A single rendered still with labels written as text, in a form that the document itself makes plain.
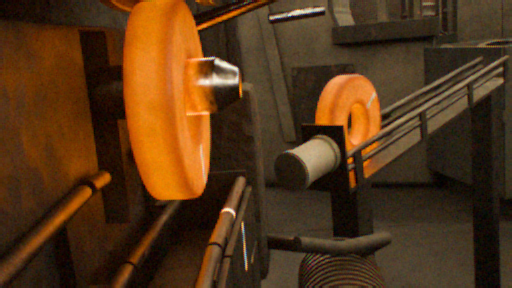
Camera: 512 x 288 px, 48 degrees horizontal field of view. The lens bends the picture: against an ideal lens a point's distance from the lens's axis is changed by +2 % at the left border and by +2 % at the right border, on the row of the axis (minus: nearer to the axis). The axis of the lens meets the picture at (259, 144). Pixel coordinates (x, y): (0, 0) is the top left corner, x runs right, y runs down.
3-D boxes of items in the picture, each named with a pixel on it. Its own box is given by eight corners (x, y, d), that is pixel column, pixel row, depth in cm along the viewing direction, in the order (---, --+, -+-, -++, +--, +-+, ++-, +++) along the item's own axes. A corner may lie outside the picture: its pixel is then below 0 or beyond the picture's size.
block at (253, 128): (181, 289, 70) (159, 93, 66) (193, 263, 78) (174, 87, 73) (268, 284, 69) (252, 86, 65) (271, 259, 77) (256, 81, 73)
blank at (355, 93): (338, 190, 94) (356, 192, 92) (302, 123, 85) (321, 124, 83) (372, 123, 102) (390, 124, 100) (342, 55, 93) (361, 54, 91)
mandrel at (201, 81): (19, 131, 45) (8, 73, 44) (44, 121, 49) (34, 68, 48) (240, 115, 44) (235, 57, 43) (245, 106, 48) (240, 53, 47)
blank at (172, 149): (105, 17, 36) (158, 13, 36) (158, -7, 51) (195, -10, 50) (145, 236, 41) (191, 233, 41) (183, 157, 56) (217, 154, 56)
